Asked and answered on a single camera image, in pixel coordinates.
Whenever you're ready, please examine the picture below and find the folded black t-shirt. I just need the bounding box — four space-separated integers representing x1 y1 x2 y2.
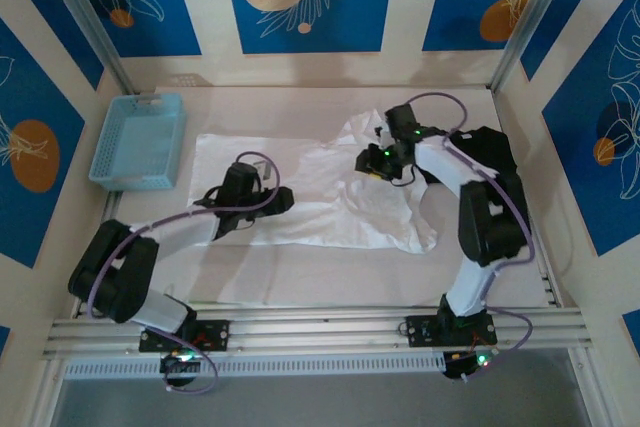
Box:
419 125 521 191

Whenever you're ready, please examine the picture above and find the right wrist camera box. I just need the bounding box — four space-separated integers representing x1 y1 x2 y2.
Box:
373 121 397 148

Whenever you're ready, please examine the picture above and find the white slotted cable duct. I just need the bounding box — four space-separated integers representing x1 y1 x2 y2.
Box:
64 352 446 381

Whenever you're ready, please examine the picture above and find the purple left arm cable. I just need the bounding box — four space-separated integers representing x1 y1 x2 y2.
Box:
87 150 281 393

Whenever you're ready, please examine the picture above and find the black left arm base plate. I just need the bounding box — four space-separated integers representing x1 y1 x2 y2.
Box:
138 319 231 353

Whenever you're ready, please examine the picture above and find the pale table cover sheet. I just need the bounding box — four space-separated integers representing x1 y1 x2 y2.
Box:
106 85 560 308

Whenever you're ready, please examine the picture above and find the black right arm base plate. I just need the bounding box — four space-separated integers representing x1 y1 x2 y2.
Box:
405 314 499 348

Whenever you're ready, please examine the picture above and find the black left controller board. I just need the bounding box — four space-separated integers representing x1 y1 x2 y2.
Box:
159 351 206 388

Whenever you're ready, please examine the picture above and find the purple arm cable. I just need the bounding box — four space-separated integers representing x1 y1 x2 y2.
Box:
87 150 281 393
405 91 536 383

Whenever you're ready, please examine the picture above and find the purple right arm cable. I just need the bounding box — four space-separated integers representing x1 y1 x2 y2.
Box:
405 91 536 383

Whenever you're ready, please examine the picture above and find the aluminium corner post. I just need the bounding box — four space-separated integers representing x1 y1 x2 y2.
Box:
37 0 136 96
488 0 574 93

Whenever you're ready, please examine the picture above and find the white t-shirt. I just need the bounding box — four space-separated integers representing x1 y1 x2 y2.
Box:
186 106 439 256

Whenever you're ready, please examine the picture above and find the black right controller board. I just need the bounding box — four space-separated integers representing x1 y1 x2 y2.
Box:
442 349 501 383

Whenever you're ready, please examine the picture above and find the black controller board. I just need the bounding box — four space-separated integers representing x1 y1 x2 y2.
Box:
159 351 206 388
442 349 501 383

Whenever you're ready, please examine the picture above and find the aluminium rail frame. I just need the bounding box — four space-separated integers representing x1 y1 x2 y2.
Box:
42 304 594 361

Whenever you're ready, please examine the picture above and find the light blue plastic basket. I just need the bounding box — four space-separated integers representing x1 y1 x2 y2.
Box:
88 92 188 192

